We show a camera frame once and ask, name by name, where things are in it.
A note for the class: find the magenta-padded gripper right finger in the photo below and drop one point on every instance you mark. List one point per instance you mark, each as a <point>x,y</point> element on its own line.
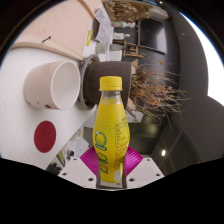
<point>145,170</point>

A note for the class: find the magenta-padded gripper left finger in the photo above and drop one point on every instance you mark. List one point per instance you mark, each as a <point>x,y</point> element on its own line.
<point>78,171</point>

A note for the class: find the yellow drink bottle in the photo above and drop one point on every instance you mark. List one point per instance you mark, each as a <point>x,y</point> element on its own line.
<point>111,130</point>

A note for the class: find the green seat cushion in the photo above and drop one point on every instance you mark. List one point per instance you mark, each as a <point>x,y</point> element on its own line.
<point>61,158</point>

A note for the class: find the round ceiling spotlight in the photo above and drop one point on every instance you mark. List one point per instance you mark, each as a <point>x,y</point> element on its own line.
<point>163,153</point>

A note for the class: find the stack of papers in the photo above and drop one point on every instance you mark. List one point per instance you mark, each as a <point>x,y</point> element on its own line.
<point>77,146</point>

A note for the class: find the flat round red coaster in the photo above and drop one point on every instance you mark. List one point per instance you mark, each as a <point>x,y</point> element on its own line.
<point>45,136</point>

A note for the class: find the beige cup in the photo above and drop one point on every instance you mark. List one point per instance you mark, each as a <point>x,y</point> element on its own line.
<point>50,85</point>

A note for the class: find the dried plant in dark pot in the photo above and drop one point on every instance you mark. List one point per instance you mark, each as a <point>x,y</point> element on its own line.
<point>91,76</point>

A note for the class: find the grey plant saucer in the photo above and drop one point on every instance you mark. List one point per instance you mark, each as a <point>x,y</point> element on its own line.
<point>81,70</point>

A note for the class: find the wooden easel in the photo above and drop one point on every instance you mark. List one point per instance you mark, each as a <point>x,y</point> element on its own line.
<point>130,49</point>

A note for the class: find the small grey cup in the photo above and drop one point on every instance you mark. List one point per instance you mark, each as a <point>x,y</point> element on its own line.
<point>102,47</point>

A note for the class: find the long ceiling light strip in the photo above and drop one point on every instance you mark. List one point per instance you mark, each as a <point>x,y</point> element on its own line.
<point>210,56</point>

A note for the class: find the small yellow marker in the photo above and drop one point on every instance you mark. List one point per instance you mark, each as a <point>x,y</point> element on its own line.
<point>89,37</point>

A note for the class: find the small white figurine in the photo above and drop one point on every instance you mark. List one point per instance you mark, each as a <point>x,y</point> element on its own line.
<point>120,35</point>
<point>125,25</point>

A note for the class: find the crumpled printed paper sheet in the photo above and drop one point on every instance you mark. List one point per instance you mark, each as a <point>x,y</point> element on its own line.
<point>104,25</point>

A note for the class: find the brown wood carving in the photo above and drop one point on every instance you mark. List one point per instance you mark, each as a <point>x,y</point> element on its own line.
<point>126,10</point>

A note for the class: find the black wall screen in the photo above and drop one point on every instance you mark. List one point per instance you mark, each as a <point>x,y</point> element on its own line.
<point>151,35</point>

